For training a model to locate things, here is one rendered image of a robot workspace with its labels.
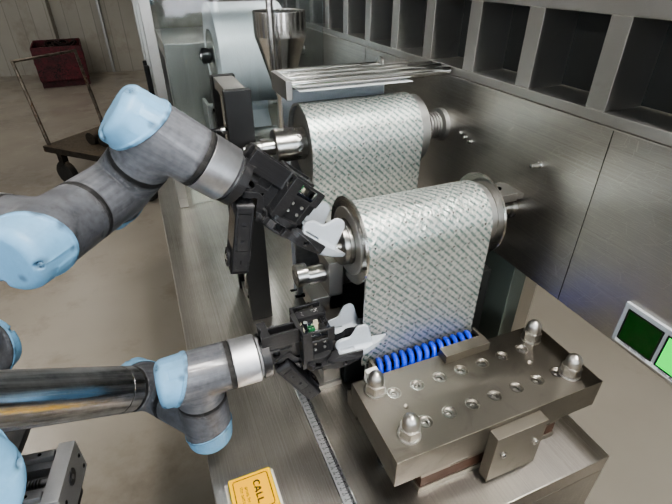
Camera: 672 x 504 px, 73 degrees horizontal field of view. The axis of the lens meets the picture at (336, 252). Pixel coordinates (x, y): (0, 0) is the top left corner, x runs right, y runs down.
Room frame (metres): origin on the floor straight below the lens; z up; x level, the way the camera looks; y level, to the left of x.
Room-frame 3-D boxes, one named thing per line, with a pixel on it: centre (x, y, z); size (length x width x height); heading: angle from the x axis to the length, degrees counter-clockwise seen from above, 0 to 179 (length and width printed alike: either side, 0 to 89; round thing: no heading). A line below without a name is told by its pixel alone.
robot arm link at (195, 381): (0.48, 0.21, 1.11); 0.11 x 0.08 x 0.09; 112
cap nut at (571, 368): (0.55, -0.41, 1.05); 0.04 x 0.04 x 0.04
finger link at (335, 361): (0.54, 0.00, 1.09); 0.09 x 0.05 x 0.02; 104
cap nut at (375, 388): (0.52, -0.07, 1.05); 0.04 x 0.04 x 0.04
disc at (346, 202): (0.64, -0.02, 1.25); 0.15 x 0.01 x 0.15; 22
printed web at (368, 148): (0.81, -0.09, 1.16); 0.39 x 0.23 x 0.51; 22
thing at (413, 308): (0.63, -0.16, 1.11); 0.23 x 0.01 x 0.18; 112
